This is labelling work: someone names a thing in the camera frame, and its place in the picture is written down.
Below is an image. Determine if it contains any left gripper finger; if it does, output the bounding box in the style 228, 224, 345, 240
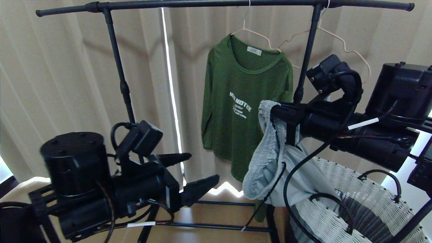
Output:
157, 153, 192, 168
180, 174, 220, 207

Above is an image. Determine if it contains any black clothes rack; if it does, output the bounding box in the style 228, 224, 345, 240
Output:
35, 0, 415, 243

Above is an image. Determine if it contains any pale grey garment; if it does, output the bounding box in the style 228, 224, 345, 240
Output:
241, 100, 341, 243

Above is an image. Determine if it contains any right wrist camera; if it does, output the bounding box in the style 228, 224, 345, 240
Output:
306, 55, 363, 102

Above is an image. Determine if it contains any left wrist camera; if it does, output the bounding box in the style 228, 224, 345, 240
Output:
116, 120, 163, 166

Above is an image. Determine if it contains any pink clothes hanger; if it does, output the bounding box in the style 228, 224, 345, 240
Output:
231, 0, 282, 53
277, 0, 372, 84

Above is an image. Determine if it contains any white laundry basket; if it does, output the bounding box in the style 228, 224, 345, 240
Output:
292, 157, 429, 243

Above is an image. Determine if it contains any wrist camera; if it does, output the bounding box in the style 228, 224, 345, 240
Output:
116, 120, 163, 166
306, 55, 363, 102

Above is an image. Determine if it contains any beige curtain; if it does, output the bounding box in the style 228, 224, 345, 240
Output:
0, 0, 432, 199

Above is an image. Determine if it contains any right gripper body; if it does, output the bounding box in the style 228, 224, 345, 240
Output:
270, 101, 350, 146

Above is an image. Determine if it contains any green long-sleeved shirt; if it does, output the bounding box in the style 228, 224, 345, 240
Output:
201, 34, 294, 223

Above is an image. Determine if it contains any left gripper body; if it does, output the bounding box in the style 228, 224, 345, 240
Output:
113, 154, 182, 218

